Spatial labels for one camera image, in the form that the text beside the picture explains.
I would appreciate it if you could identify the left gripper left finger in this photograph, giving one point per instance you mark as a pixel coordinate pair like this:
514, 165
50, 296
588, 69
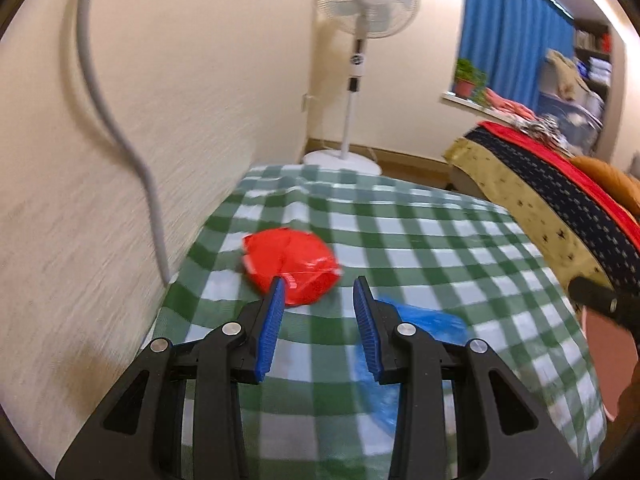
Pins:
135, 431

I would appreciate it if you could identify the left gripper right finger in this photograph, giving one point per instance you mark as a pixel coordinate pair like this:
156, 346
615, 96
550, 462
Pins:
502, 430

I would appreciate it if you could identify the blue plastic bag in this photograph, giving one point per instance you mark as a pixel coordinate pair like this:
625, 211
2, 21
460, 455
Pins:
398, 362

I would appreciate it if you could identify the red plastic bag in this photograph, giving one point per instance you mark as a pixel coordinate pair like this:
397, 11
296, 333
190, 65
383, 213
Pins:
303, 260

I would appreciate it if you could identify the pink plastic trash bin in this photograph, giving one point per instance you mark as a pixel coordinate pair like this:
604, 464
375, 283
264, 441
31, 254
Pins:
614, 356

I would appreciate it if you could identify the person's right hand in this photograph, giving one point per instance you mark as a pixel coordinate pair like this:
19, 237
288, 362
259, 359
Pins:
620, 450

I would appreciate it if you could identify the red star-pattern bed blanket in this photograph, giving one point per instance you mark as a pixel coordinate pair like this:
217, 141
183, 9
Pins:
578, 228

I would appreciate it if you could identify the orange pillow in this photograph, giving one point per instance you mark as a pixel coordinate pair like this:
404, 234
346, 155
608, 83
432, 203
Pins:
622, 188

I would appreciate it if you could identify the clear plastic storage box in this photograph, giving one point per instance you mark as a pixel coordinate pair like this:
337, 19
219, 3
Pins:
578, 126

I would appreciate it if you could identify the zebra striped clothing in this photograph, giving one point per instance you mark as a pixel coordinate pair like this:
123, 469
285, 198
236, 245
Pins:
545, 130

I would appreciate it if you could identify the green white checkered tablecloth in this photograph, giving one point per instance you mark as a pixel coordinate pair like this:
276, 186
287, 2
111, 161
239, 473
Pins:
415, 245

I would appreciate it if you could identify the pink folded clothing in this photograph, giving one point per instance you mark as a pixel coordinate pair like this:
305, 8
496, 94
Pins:
507, 106

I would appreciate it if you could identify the beige jacket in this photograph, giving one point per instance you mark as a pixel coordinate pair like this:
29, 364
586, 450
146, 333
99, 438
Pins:
570, 82

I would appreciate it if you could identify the wooden bookshelf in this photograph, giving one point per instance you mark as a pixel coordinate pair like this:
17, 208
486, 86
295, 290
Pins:
598, 47

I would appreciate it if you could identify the potted green plant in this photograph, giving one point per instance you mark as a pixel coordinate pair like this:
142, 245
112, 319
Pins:
470, 82

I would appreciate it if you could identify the blue window curtain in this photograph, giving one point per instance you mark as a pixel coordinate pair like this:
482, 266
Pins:
508, 41

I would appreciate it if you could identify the white standing fan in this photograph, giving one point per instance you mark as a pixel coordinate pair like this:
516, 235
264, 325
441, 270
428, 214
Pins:
364, 20

